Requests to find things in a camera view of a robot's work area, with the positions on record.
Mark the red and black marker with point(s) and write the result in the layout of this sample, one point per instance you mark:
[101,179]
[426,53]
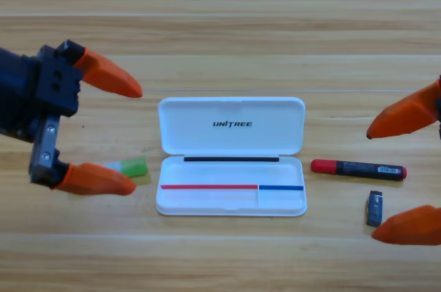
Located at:
[358,169]

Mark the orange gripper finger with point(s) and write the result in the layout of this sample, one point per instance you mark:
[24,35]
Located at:
[110,78]
[403,116]
[96,180]
[413,226]

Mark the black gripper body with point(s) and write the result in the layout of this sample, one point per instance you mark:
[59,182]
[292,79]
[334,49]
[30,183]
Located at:
[439,106]
[51,85]

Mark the white Unitree pencil case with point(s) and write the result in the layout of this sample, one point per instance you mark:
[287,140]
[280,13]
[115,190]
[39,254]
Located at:
[231,133]

